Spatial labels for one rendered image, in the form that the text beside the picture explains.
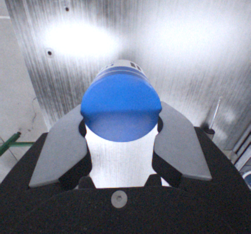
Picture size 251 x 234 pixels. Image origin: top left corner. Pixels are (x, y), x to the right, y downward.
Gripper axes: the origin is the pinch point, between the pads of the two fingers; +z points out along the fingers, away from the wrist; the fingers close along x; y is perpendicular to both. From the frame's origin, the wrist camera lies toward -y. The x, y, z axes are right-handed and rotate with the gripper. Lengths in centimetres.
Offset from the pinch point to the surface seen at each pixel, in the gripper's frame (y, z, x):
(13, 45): -4, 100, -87
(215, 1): -11.2, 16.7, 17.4
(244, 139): 22.5, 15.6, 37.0
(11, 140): 85, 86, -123
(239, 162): 29.6, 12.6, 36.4
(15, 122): 71, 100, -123
